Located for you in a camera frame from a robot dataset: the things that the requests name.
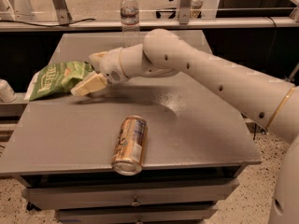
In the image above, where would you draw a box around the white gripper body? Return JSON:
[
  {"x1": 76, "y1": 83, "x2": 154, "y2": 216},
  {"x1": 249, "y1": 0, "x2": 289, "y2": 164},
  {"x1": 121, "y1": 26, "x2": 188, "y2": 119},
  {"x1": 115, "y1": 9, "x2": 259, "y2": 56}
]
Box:
[{"x1": 99, "y1": 48, "x2": 128, "y2": 83}]

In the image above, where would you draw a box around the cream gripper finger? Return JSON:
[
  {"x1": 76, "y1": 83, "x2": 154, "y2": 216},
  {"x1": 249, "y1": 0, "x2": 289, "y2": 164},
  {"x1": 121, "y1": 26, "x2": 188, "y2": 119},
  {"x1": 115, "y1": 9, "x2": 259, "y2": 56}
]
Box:
[
  {"x1": 71, "y1": 71, "x2": 107, "y2": 96},
  {"x1": 89, "y1": 51, "x2": 107, "y2": 69}
]

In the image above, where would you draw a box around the green jalapeno chip bag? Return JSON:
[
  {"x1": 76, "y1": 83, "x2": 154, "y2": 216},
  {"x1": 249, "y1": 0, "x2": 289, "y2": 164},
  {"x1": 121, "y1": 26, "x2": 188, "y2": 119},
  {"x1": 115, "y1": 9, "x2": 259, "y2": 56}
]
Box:
[{"x1": 25, "y1": 62, "x2": 93, "y2": 101}]

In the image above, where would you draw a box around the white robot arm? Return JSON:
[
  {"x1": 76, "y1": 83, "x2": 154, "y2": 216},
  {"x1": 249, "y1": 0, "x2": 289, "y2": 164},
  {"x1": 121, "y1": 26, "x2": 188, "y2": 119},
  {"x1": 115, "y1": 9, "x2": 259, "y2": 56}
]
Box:
[{"x1": 71, "y1": 29, "x2": 299, "y2": 224}]

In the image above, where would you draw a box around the clear plastic water bottle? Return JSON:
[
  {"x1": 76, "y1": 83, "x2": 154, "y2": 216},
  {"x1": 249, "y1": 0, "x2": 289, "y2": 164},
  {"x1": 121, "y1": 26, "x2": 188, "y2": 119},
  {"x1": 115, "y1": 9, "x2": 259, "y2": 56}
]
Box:
[{"x1": 120, "y1": 0, "x2": 140, "y2": 47}]

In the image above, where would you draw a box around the gold drink can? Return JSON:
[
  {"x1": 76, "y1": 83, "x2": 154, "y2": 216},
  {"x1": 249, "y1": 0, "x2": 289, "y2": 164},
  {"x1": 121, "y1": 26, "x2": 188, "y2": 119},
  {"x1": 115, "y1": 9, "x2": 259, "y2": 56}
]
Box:
[{"x1": 111, "y1": 116, "x2": 148, "y2": 175}]

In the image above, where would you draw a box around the grey drawer cabinet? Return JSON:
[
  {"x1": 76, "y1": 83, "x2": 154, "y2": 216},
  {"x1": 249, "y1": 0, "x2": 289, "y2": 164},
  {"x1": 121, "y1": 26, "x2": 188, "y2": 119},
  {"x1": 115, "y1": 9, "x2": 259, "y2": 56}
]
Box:
[{"x1": 0, "y1": 30, "x2": 263, "y2": 224}]

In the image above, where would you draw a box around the white cylinder at left edge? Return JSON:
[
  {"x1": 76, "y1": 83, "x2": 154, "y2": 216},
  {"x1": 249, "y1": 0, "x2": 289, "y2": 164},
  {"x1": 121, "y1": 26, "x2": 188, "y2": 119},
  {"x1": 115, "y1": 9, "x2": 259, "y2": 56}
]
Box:
[{"x1": 0, "y1": 79, "x2": 17, "y2": 103}]

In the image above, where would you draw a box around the black cable on rail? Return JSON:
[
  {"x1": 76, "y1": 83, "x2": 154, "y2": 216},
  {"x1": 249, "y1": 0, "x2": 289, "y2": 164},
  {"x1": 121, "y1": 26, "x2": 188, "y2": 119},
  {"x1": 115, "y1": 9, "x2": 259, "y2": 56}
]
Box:
[{"x1": 0, "y1": 17, "x2": 96, "y2": 28}]

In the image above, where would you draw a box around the metal frame rail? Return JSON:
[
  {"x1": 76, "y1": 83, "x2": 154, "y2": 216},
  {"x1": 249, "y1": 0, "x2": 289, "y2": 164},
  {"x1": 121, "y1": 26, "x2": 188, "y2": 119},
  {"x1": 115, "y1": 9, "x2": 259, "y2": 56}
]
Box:
[{"x1": 0, "y1": 17, "x2": 299, "y2": 32}]

